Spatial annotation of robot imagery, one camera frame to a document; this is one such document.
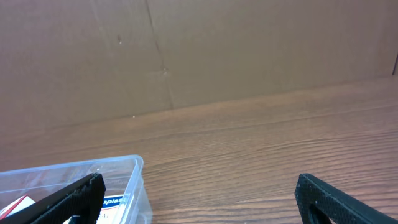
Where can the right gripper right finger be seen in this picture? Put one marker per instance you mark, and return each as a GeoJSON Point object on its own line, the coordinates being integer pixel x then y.
{"type": "Point", "coordinates": [321, 203]}

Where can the clear plastic container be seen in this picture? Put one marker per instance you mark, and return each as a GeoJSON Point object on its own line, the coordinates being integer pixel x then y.
{"type": "Point", "coordinates": [121, 175]}

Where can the white Hansaplast plaster box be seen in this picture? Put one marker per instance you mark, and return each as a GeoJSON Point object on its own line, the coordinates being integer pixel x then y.
{"type": "Point", "coordinates": [112, 210]}

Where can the red medicine box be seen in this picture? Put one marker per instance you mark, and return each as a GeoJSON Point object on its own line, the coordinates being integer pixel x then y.
{"type": "Point", "coordinates": [16, 206]}

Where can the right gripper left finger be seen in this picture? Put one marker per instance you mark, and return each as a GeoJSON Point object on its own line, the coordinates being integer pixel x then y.
{"type": "Point", "coordinates": [82, 199]}

